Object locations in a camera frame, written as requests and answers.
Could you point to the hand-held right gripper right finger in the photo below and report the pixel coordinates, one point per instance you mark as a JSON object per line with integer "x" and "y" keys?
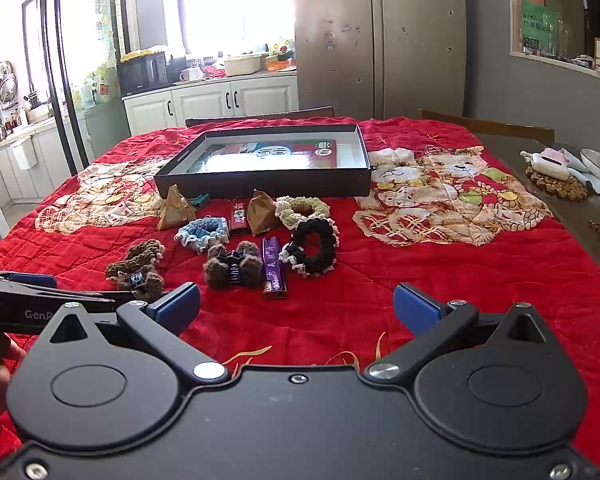
{"x": 415, "y": 307}

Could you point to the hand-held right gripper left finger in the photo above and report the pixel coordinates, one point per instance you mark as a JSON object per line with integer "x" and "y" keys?
{"x": 180, "y": 307}

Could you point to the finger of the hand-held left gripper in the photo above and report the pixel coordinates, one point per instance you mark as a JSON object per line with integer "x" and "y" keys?
{"x": 85, "y": 301}
{"x": 30, "y": 279}

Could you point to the brown fuzzy hair claw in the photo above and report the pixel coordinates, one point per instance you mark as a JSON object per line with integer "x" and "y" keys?
{"x": 215, "y": 270}
{"x": 150, "y": 282}

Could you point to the blue crochet scrunchie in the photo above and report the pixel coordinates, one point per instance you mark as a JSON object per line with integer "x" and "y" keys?
{"x": 187, "y": 240}

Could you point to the brown crochet scrunchie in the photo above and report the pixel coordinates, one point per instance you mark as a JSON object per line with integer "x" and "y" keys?
{"x": 140, "y": 252}

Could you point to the brown pyramid packet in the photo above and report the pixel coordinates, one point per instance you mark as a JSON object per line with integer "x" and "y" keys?
{"x": 262, "y": 215}
{"x": 176, "y": 212}

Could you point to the purple sachet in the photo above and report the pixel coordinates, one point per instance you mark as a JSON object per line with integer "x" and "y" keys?
{"x": 272, "y": 265}

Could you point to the black white-trimmed scrunchie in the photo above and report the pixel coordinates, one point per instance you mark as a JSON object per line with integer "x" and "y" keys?
{"x": 325, "y": 255}

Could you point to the red sachet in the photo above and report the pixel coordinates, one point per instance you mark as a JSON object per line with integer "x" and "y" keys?
{"x": 238, "y": 217}

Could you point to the teal binder clip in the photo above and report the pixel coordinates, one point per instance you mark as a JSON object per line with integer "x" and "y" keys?
{"x": 200, "y": 201}

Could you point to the cream crochet scrunchie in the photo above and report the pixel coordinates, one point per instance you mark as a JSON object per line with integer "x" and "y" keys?
{"x": 321, "y": 211}

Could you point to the black shallow box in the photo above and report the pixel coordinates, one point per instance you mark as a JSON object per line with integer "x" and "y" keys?
{"x": 260, "y": 185}

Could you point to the red printed blanket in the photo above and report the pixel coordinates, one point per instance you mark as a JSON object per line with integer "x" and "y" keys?
{"x": 380, "y": 260}

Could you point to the pale kitchen base cabinet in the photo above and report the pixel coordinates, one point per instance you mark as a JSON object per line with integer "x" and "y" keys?
{"x": 10, "y": 185}

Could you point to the white hanging bin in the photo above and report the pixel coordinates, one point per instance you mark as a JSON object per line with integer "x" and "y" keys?
{"x": 22, "y": 152}

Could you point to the printed picture sheet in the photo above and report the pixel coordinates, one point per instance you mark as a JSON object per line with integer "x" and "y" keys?
{"x": 260, "y": 157}

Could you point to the brown woven coaster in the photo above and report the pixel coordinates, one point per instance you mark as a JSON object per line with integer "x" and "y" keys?
{"x": 560, "y": 190}

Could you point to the wooden chair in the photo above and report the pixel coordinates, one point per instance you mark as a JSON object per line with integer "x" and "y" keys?
{"x": 260, "y": 116}
{"x": 505, "y": 130}

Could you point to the steel pot lids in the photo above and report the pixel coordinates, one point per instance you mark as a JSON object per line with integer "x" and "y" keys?
{"x": 5, "y": 80}

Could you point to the white kitchen cabinet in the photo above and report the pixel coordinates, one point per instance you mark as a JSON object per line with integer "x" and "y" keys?
{"x": 200, "y": 102}

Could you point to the black microwave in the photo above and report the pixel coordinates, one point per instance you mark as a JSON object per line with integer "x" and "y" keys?
{"x": 140, "y": 74}

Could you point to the white mug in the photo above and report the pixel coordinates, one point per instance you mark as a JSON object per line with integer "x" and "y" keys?
{"x": 192, "y": 74}

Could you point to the white plastic basin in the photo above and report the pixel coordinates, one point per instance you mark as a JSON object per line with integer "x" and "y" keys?
{"x": 242, "y": 65}

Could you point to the yellow flowers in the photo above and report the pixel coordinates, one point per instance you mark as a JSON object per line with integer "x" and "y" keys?
{"x": 142, "y": 53}

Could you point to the orange box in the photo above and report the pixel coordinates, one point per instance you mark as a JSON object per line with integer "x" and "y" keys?
{"x": 280, "y": 65}

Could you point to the silver refrigerator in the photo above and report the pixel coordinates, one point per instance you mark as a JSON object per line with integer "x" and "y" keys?
{"x": 380, "y": 35}

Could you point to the cartoon doll fridge magnet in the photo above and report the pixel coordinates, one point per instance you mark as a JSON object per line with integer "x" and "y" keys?
{"x": 329, "y": 41}

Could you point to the small white device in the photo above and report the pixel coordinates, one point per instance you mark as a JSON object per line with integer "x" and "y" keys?
{"x": 582, "y": 61}

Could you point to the clear drinking glass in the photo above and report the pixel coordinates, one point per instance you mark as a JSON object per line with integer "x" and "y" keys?
{"x": 565, "y": 40}
{"x": 552, "y": 40}

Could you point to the green paper sign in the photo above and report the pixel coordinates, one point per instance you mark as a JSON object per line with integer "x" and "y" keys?
{"x": 537, "y": 25}

